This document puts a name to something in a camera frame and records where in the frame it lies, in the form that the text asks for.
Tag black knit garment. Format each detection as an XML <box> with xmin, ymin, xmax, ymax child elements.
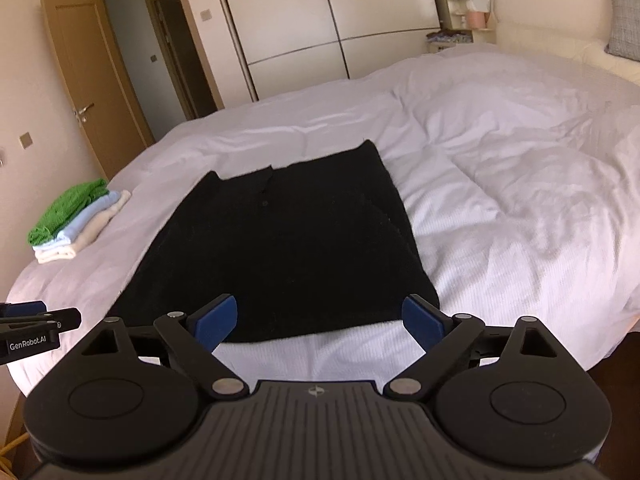
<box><xmin>107</xmin><ymin>139</ymin><xmax>441</xmax><ymax>345</ymax></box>

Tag green folded knit garment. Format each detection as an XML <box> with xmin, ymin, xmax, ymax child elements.
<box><xmin>27</xmin><ymin>178</ymin><xmax>110</xmax><ymax>247</ymax></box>

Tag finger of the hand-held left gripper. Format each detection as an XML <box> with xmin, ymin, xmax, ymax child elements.
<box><xmin>0</xmin><ymin>308</ymin><xmax>82</xmax><ymax>334</ymax></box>
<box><xmin>0</xmin><ymin>301</ymin><xmax>48</xmax><ymax>317</ymax></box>

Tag pale bed duvet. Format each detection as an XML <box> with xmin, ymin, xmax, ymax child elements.
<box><xmin>6</xmin><ymin>42</ymin><xmax>640</xmax><ymax>396</ymax></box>

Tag blue patterned papers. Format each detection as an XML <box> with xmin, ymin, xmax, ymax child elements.
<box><xmin>426</xmin><ymin>30</ymin><xmax>473</xmax><ymax>46</ymax></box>

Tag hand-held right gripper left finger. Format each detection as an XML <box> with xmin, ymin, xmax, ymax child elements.
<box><xmin>77</xmin><ymin>294</ymin><xmax>249</xmax><ymax>401</ymax></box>

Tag light blue folded garment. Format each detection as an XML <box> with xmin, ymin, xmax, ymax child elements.
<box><xmin>32</xmin><ymin>190</ymin><xmax>121</xmax><ymax>253</ymax></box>

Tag grey checked cushion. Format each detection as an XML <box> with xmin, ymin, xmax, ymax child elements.
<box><xmin>604</xmin><ymin>0</ymin><xmax>640</xmax><ymax>60</ymax></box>

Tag cream sliding door wardrobe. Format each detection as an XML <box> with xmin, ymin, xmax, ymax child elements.
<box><xmin>207</xmin><ymin>0</ymin><xmax>446</xmax><ymax>102</ymax></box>

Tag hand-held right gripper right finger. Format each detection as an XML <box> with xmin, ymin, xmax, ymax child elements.
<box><xmin>382</xmin><ymin>294</ymin><xmax>561</xmax><ymax>401</ymax></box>

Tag cream white pillow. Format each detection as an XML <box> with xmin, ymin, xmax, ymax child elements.
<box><xmin>495</xmin><ymin>20</ymin><xmax>640</xmax><ymax>86</ymax></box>

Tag wooden hallway door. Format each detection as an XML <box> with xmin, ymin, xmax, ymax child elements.
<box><xmin>146</xmin><ymin>0</ymin><xmax>193</xmax><ymax>121</ymax></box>

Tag wooden room door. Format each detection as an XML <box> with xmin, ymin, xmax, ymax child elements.
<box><xmin>41</xmin><ymin>0</ymin><xmax>156</xmax><ymax>163</ymax></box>

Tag cream bedside shelf unit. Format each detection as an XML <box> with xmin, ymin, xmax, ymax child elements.
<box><xmin>426</xmin><ymin>0</ymin><xmax>501</xmax><ymax>55</ymax></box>

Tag yellow cable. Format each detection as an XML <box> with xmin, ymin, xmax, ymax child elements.
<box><xmin>0</xmin><ymin>430</ymin><xmax>31</xmax><ymax>480</ymax></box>

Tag cream folded garment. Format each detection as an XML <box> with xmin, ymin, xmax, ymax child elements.
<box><xmin>35</xmin><ymin>190</ymin><xmax>132</xmax><ymax>264</ymax></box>

